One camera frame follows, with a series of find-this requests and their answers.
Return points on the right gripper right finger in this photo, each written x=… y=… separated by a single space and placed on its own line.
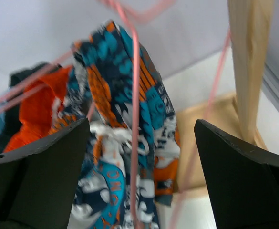
x=242 y=181

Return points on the patterned colourful shorts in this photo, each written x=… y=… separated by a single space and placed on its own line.
x=102 y=74

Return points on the wooden clothes rack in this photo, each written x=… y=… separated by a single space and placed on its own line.
x=236 y=113

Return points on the dark navy shorts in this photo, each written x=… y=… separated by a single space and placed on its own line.
x=12 y=122

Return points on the pink hanger orange shorts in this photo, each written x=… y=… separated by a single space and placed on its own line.
x=15 y=100

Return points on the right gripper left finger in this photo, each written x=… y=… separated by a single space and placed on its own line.
x=38 y=181

